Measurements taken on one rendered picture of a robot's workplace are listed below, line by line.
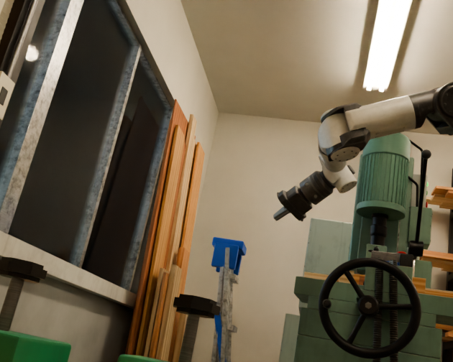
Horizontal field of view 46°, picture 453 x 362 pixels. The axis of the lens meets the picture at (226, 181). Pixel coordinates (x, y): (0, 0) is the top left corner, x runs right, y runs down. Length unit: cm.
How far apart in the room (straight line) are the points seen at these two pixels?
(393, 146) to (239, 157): 277
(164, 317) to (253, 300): 144
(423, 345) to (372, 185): 59
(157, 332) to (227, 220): 173
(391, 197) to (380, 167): 12
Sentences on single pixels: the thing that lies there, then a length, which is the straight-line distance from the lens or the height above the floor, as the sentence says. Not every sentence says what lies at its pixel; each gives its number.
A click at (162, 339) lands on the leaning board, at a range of 304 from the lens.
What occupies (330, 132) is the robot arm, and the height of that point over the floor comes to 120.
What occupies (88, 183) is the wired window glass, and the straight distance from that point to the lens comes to 270.
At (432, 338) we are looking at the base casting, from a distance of 181.
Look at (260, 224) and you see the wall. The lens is 447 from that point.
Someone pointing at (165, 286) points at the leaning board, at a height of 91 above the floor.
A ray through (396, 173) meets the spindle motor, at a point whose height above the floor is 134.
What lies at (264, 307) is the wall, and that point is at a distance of 434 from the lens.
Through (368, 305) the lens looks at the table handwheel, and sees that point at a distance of 161.
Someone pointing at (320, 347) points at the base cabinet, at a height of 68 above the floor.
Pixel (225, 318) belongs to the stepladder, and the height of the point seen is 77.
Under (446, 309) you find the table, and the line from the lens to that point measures 183.
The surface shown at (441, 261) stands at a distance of 406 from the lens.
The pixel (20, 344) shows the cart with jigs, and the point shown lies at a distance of 48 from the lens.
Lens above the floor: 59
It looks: 18 degrees up
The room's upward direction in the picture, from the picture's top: 11 degrees clockwise
